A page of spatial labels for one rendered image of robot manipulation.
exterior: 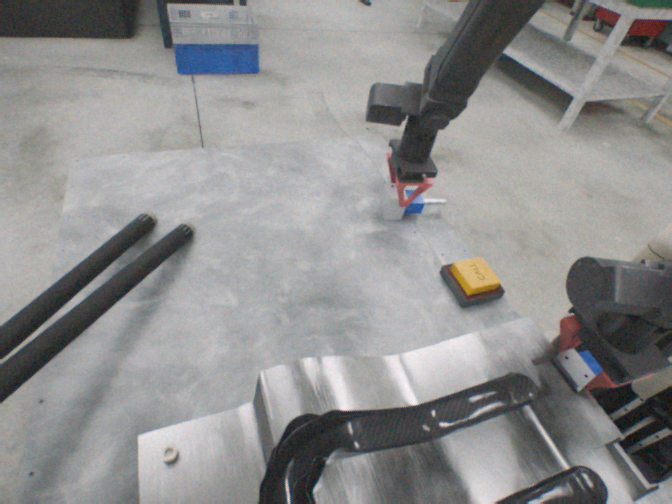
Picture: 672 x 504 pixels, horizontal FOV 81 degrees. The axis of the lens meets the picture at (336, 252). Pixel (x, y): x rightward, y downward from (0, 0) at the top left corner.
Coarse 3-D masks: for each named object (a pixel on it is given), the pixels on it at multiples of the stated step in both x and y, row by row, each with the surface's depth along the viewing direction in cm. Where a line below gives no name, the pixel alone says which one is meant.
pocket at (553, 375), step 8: (536, 360) 50; (544, 360) 51; (552, 360) 51; (536, 368) 52; (544, 368) 52; (552, 368) 51; (560, 368) 51; (544, 376) 51; (552, 376) 51; (560, 376) 50; (552, 384) 50; (560, 384) 50; (568, 384) 49; (560, 392) 49; (568, 392) 49; (576, 392) 48
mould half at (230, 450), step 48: (480, 336) 51; (528, 336) 52; (288, 384) 39; (336, 384) 40; (384, 384) 44; (432, 384) 46; (192, 432) 41; (240, 432) 42; (480, 432) 43; (528, 432) 43; (576, 432) 43; (144, 480) 38; (192, 480) 38; (240, 480) 39; (336, 480) 33; (384, 480) 35; (432, 480) 38; (480, 480) 39; (528, 480) 40
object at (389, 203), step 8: (384, 184) 78; (392, 184) 78; (384, 192) 78; (392, 192) 76; (408, 192) 79; (384, 200) 78; (392, 200) 75; (416, 200) 77; (424, 200) 79; (432, 200) 79; (440, 200) 80; (384, 208) 78; (392, 208) 76; (400, 208) 77; (408, 208) 77; (416, 208) 78; (384, 216) 78; (392, 216) 78; (400, 216) 78
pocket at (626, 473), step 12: (612, 444) 45; (600, 456) 44; (612, 456) 45; (624, 456) 44; (612, 468) 44; (624, 468) 44; (636, 468) 43; (624, 480) 43; (636, 480) 42; (636, 492) 42; (648, 492) 41
